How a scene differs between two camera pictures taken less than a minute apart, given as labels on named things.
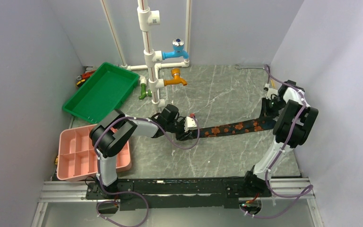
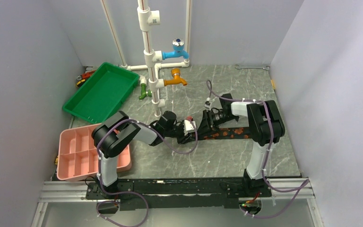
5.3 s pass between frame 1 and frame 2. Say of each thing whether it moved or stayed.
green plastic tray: stayed
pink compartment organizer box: stayed
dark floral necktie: moved
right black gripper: moved
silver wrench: stayed
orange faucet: stayed
